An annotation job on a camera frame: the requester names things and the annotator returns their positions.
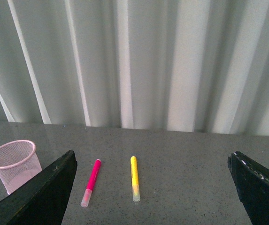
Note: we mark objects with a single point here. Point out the pink highlighter pen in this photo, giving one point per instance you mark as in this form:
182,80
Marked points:
91,184

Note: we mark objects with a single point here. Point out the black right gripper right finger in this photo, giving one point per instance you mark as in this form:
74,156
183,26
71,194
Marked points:
251,180

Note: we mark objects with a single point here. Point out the white pleated curtain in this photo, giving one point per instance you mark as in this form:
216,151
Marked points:
178,65

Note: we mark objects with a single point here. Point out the yellow highlighter pen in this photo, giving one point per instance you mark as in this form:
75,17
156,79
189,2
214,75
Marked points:
134,179

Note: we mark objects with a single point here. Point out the pink mesh cup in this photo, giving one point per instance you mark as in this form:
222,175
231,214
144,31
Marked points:
18,164

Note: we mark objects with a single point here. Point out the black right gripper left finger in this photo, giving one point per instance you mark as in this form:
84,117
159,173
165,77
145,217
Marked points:
44,198

